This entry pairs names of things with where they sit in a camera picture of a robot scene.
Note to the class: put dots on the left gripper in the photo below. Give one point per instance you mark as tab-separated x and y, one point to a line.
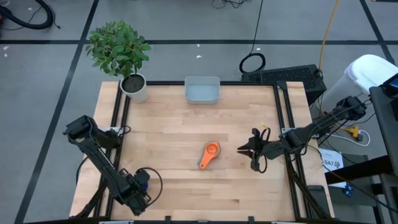
132	191

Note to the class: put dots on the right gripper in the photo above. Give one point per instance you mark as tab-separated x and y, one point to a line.
255	163

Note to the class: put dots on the orange measuring cup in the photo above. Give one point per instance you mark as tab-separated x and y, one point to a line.
205	160

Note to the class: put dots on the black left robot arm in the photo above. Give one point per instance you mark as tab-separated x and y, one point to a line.
99	158

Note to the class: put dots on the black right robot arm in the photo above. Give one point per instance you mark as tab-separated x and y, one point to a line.
314	127

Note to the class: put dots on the grey plastic basket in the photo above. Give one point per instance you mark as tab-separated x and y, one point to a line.
202	93

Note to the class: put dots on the small dark blue cup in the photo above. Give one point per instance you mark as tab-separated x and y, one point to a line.
145	186

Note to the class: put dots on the white paper sign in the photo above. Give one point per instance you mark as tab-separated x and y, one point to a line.
332	161

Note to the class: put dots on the black tablet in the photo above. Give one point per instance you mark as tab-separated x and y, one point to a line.
318	199

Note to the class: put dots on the yellow power plug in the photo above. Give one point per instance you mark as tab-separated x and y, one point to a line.
353	130

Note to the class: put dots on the white plant pot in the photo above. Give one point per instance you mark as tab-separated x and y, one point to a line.
138	98

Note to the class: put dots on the dark desk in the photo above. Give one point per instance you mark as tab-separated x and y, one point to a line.
385	124

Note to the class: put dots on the white trash bin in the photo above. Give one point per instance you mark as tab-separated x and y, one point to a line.
367	71

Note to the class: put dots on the green leafy plant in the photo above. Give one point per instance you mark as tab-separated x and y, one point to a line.
118	49

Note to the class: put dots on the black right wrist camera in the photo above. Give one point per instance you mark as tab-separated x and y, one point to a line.
272	149

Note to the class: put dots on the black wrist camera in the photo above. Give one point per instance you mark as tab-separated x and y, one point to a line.
142	177
272	149

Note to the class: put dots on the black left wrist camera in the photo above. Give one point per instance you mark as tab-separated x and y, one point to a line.
142	177

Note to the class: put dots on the black table frame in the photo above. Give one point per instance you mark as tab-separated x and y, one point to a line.
248	83

